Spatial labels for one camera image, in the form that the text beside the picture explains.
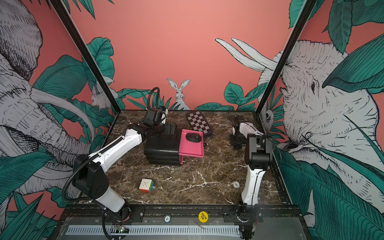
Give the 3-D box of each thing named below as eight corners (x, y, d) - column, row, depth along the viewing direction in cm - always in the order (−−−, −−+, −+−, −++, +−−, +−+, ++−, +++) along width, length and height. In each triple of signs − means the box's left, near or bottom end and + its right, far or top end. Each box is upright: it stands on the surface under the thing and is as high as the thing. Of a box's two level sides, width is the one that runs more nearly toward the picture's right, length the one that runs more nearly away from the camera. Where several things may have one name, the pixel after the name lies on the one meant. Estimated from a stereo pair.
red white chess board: (198, 139, 105) (198, 136, 102) (186, 117, 119) (185, 114, 116) (213, 133, 108) (213, 131, 106) (199, 113, 122) (199, 110, 119)
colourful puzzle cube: (141, 192, 83) (138, 189, 78) (143, 182, 86) (141, 178, 82) (152, 192, 83) (150, 189, 78) (154, 182, 86) (152, 178, 82)
